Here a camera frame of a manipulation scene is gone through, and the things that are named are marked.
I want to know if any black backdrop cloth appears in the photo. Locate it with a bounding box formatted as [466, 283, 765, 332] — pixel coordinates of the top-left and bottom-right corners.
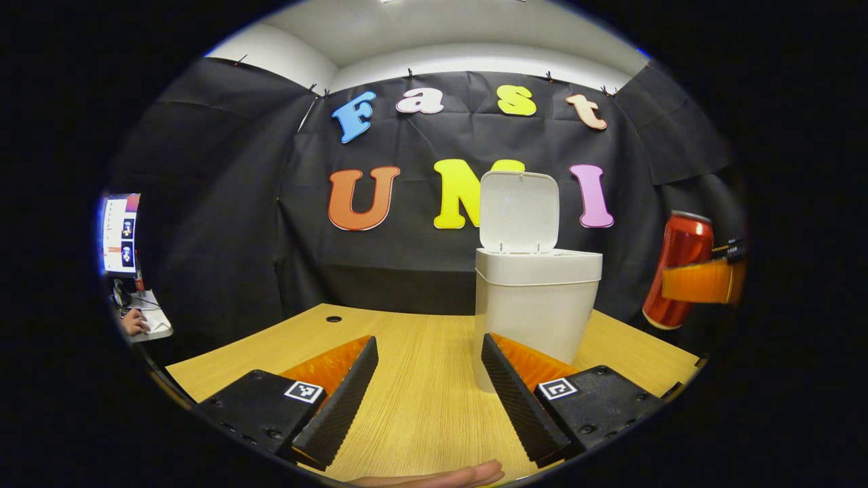
[108, 58, 747, 353]

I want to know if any red pop can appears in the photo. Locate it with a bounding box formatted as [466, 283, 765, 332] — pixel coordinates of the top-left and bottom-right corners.
[642, 211, 714, 330]

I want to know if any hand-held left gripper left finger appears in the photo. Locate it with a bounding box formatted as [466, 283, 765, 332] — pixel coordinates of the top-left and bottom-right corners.
[198, 335, 379, 472]

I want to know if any wooden desktop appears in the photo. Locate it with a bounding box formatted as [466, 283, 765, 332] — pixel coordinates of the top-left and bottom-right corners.
[166, 304, 701, 483]

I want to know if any computer monitor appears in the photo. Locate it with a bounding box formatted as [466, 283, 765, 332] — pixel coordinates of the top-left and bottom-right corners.
[102, 194, 141, 275]

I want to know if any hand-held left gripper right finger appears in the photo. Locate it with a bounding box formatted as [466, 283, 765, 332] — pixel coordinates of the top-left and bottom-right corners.
[481, 332, 665, 468]

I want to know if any white side desk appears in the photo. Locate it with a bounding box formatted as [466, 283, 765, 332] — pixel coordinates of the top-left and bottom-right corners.
[125, 290, 174, 343]

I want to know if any white desktop garbage bin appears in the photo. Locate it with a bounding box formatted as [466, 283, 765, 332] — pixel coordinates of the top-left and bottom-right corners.
[473, 171, 603, 394]

